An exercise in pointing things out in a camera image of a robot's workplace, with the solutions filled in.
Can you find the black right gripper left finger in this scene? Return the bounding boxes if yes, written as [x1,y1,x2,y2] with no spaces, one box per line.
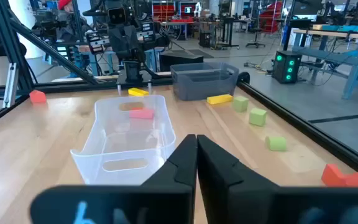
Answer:
[29,134,198,224]

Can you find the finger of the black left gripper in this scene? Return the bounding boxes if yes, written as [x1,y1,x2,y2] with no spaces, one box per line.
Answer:
[122,25,141,60]
[109,26,127,60]

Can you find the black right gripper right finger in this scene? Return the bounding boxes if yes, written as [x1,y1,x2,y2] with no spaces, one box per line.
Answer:
[197,134,358,224]

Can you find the yellow rectangular block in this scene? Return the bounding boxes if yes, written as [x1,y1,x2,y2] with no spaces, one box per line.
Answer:
[127,87,150,97]
[206,93,234,106]

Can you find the green rounded block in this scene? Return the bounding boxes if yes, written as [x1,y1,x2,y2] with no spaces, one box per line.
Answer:
[265,135,288,152]

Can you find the red house-shaped block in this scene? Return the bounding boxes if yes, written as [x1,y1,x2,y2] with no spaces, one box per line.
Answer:
[29,89,47,105]

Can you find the green cube block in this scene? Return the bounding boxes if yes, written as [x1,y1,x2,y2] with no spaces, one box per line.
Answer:
[249,107,268,127]
[232,95,249,113]

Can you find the red arch block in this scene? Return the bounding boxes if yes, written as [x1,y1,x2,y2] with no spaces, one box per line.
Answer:
[321,164,358,188]

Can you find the person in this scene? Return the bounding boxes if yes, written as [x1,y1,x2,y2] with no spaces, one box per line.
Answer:
[54,0,88,43]

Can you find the red storage rack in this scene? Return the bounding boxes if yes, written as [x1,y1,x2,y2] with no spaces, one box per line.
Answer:
[152,1,198,23]

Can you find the black equipment case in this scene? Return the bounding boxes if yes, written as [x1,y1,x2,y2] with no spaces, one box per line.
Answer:
[159,51,204,73]

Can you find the clear plastic bin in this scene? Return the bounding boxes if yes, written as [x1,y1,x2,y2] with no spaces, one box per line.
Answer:
[70,95,177,187]

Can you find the grey translucent plastic bin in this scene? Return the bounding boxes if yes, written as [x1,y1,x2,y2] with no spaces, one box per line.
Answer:
[170,61,240,101]

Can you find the black stool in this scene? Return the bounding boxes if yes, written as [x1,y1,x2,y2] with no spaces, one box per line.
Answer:
[246,27,266,49]

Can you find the red rolling cart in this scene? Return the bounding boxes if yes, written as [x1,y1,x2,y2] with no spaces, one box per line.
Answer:
[258,1,284,34]

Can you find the black computer tower green lights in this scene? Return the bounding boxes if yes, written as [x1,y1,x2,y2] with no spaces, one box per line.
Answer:
[272,50,303,85]

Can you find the blue-framed workbench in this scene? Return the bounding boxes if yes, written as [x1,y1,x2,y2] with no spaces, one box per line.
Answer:
[290,24,358,100]

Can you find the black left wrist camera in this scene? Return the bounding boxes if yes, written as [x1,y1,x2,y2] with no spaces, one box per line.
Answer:
[107,5,127,26]

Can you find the black aluminium table frame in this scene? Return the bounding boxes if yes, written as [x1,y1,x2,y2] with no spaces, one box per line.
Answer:
[0,0,358,171]

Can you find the silver aluminium bracket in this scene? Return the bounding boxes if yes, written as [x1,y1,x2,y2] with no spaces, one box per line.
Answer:
[2,62,20,109]

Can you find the black round frame knob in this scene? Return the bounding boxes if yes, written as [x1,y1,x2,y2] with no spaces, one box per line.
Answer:
[237,71,252,85]

